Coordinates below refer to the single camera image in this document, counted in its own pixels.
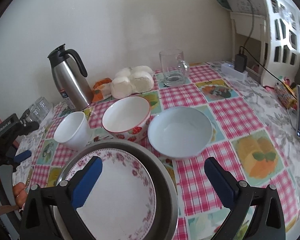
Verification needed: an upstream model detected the floral round plate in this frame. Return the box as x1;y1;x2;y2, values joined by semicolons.
65;148;157;239

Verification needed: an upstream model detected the small white bowl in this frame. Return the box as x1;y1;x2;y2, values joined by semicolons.
53;112;92;151

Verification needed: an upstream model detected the light blue bowl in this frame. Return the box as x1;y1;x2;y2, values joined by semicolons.
147;107;213;159

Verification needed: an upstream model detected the steel round tray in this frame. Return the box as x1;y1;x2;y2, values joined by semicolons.
55;139;178;239

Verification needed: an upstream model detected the strawberry bowl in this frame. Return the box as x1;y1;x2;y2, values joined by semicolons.
102;96;151;142

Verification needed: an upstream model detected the person left hand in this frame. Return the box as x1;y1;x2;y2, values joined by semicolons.
12;182;27;208

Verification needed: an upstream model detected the glass cups rack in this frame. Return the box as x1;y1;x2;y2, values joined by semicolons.
20;96;53;124

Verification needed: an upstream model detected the steel thermos jug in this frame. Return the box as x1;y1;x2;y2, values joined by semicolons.
47;44;94;111

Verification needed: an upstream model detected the orange snack packet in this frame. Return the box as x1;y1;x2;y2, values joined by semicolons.
93;77;112;102

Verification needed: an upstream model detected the colourful candy tube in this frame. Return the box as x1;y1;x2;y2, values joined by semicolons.
274;83;297;109

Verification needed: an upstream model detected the white power strip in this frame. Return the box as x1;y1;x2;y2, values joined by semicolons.
221;62;248;81

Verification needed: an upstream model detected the black charger adapter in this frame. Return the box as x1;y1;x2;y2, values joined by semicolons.
234;46;247;73

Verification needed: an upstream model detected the white buns bag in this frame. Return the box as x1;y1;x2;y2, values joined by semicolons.
110;66;154;99

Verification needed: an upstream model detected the glass mug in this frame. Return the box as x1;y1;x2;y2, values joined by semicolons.
159;49;190;87

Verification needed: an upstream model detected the white lattice shelf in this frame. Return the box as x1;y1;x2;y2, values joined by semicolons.
228;0;300;87

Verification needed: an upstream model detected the black charger cable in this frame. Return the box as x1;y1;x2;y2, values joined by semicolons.
230;0;300;165

